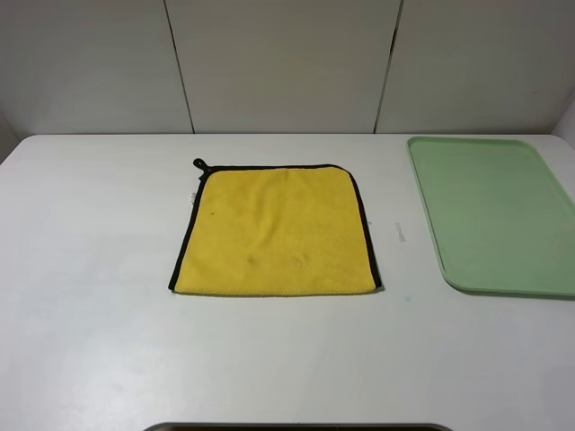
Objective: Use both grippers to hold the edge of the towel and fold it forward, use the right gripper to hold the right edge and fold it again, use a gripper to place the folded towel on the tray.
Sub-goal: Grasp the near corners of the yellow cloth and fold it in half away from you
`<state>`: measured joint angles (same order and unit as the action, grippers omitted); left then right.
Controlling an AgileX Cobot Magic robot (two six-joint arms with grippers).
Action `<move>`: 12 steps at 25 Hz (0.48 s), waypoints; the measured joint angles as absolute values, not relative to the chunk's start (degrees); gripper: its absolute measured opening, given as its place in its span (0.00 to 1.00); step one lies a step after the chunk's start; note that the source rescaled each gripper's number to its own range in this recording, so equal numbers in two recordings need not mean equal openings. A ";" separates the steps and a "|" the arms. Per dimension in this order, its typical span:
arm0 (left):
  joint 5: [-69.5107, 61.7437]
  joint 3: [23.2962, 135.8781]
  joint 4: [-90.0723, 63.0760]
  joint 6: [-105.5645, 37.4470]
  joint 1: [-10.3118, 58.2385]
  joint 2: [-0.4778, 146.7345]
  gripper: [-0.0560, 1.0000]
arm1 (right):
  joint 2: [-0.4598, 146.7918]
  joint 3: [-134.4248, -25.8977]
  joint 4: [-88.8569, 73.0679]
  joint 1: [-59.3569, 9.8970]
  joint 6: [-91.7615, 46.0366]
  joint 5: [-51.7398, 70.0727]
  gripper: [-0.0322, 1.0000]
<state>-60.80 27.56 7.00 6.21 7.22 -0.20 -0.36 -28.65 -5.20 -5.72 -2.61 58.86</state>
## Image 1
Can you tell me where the light green plastic tray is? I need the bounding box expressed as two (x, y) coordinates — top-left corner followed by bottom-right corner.
(407, 136), (574, 299)

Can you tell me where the yellow towel with black trim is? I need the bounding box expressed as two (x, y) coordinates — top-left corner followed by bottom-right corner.
(168, 158), (383, 297)

